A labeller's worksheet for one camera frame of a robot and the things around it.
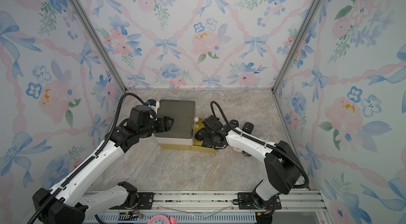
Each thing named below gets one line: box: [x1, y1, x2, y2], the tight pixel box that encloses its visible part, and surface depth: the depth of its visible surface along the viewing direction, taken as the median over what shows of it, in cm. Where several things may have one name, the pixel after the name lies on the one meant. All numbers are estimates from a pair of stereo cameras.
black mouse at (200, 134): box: [194, 127, 206, 142], surface depth 94 cm
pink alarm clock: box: [146, 214, 179, 224], surface depth 69 cm
